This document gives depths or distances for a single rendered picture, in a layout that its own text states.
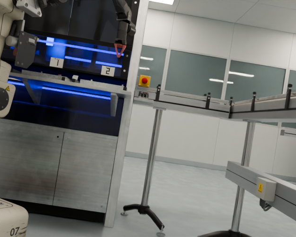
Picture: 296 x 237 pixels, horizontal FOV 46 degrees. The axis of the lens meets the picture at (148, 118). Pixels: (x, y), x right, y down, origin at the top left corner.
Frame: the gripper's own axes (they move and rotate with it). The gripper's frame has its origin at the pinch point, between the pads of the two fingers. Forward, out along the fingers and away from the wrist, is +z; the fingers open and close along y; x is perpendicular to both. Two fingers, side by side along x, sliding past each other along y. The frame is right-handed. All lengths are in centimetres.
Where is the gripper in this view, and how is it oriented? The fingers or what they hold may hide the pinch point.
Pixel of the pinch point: (118, 56)
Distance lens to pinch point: 211.2
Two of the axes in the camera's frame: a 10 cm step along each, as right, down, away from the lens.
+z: -1.5, 9.9, 0.2
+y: -0.4, -0.2, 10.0
